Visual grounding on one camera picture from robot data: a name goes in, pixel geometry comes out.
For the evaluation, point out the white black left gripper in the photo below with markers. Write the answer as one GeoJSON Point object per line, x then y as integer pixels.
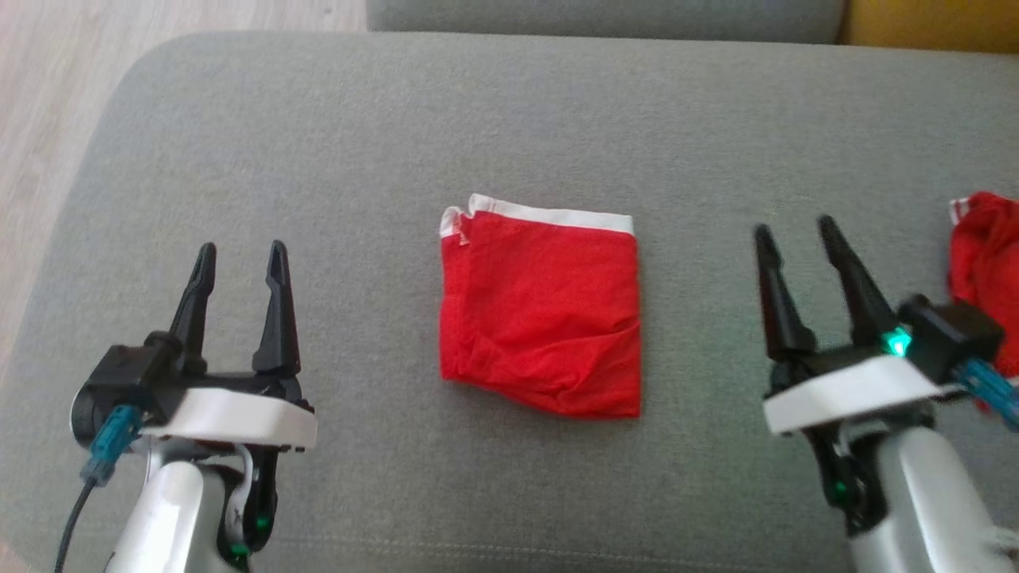
{"type": "Point", "coordinates": [231, 418]}

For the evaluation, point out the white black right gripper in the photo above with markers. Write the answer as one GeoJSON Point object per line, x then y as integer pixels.
{"type": "Point", "coordinates": [852, 394]}

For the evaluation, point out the red jersey with white stripes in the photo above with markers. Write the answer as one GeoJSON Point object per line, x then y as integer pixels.
{"type": "Point", "coordinates": [983, 255]}

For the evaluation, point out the red mesh shorts white trim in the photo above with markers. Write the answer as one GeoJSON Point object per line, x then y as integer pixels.
{"type": "Point", "coordinates": [541, 310]}

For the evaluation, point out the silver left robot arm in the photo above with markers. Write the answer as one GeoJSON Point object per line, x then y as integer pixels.
{"type": "Point", "coordinates": [167, 517]}

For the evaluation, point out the yellow sofa backrest cushion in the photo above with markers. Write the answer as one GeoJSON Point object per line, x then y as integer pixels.
{"type": "Point", "coordinates": [931, 24]}

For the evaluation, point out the grey sofa chaise seat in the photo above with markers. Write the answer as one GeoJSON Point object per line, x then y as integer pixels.
{"type": "Point", "coordinates": [478, 119]}

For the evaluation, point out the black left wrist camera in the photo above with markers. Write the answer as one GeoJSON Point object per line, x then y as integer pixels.
{"type": "Point", "coordinates": [119, 382]}

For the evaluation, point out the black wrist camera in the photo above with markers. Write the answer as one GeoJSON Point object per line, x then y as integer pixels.
{"type": "Point", "coordinates": [119, 382]}
{"type": "Point", "coordinates": [951, 330]}

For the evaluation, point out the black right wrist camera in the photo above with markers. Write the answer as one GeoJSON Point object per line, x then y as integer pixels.
{"type": "Point", "coordinates": [951, 330]}

